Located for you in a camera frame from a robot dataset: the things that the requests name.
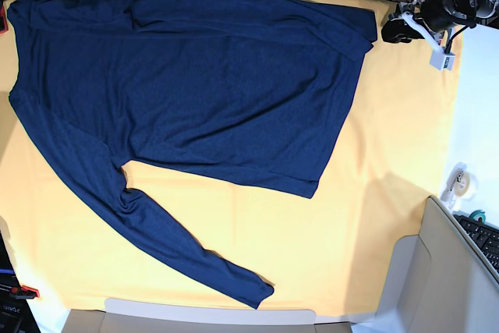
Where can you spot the black keyboard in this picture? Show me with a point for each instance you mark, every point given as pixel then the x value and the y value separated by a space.
pixel 485 241

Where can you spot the red clamp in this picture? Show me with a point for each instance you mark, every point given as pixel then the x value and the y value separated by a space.
pixel 3 21
pixel 23 293

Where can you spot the yellow table cloth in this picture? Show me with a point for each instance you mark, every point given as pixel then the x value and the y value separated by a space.
pixel 329 254

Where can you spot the navy blue long-sleeve shirt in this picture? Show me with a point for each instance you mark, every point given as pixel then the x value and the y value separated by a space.
pixel 253 92

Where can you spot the green tape roll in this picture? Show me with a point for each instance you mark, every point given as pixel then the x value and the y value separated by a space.
pixel 478 217

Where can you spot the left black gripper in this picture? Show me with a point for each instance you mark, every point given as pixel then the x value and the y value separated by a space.
pixel 436 21

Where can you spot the red clamp bottom left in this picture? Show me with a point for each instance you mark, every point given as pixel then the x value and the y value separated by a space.
pixel 23 293

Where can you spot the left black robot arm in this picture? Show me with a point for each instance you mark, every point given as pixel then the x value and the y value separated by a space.
pixel 412 18

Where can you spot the cardboard box right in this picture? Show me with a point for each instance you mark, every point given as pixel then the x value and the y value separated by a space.
pixel 438 281

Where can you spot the clear tape dispenser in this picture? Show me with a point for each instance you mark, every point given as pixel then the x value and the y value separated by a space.
pixel 460 185

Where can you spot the red clamp top left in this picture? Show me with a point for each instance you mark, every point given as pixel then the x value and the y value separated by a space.
pixel 3 21

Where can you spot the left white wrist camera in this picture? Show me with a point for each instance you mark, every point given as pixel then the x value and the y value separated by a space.
pixel 442 60

